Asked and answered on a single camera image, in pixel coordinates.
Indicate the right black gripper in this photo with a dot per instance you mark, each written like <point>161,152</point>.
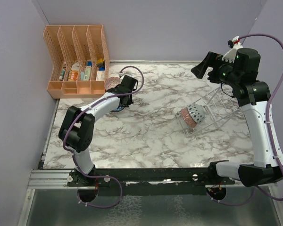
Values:
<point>212,59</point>

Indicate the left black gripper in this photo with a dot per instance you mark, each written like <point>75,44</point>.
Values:
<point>130,101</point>

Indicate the dark blue patterned bowl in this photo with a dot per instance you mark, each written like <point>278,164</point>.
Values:
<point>118,109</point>

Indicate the light blue patterned bowl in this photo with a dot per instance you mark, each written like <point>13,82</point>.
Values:
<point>196,112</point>

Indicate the red floral bowl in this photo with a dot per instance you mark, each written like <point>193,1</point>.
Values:
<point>187,118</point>

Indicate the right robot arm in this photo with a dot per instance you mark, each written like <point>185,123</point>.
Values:
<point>252,96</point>

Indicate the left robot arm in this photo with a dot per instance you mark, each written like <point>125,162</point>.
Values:
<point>77,128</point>

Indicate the pink patterned bowl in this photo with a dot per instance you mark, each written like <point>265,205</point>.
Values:
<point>111,83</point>

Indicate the orange plastic file organizer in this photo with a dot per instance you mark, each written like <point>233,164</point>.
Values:
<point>80,59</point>

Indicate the white wire dish rack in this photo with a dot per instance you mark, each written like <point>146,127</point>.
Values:
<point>219,108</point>

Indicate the black mounting base rail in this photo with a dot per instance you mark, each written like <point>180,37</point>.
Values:
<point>146,181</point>

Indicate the aluminium frame rail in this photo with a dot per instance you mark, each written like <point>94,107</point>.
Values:
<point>49,179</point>

